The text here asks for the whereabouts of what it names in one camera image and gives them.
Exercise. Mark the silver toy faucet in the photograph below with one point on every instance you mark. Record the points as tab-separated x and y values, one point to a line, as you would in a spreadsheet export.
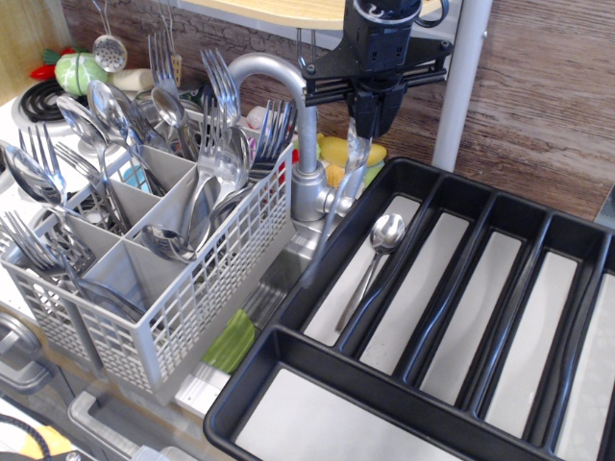
311	197

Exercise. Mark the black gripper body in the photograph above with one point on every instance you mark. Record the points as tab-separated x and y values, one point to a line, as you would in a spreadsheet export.
377	61

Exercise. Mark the tall silver fork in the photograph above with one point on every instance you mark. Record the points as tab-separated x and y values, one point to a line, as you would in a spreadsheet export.
223	85

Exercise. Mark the silver fork left back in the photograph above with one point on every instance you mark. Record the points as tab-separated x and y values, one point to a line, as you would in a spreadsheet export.
39	146

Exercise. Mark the silver fork front left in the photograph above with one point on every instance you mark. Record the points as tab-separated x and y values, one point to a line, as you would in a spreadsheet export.
64	255

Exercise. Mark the large silver spoon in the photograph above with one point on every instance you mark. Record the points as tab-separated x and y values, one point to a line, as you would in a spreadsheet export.
83	125
231	173

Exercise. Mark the small silver strainer ladle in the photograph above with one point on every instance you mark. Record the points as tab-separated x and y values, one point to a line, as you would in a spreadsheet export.
108	50

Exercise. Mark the large silver spoon centre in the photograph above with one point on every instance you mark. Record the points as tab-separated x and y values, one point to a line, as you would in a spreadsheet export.
231	173

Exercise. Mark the red toy pepper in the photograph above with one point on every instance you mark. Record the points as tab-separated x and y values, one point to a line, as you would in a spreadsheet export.
50	58

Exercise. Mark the black stove coil burner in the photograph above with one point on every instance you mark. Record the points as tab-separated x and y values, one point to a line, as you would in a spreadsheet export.
39	102

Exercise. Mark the white shelf post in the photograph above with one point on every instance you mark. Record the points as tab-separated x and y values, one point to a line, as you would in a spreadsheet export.
470	36

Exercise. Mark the large silver spoon back left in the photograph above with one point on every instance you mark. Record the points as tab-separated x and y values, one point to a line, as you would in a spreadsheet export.
83	125

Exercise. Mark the silver fork right back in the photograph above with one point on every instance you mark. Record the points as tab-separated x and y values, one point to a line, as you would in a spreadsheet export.
275	134

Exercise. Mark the grey plastic cutlery basket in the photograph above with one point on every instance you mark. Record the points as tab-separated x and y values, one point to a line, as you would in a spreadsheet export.
184	307

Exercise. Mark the black cutlery tray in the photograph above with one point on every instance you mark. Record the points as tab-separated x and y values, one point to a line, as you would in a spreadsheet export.
488	334

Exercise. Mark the silver fork far back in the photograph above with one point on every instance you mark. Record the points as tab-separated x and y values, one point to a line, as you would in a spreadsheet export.
161	63

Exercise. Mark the silver fork centre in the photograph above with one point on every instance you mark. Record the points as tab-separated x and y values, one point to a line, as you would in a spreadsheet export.
213	124

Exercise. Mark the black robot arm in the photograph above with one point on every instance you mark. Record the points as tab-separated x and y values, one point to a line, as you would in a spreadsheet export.
376	62

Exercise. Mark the silver spoon low front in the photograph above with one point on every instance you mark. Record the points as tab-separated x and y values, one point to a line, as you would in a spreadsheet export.
167	243

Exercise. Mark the light wooden shelf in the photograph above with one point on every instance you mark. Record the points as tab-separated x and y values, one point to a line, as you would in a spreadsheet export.
318	15

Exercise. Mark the grey drawer handle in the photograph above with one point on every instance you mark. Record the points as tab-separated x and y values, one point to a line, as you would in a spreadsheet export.
79	414

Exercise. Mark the green toy vegetable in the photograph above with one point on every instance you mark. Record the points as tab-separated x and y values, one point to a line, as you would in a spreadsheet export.
229	348

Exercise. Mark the green toy cabbage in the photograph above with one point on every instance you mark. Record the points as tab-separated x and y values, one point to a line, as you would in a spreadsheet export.
74	72

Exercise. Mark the small silver spoon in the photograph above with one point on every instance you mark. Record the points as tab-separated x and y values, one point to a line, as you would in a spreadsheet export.
358	153

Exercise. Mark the silver spoon in tray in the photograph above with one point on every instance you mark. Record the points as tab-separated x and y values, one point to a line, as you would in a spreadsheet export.
385	236

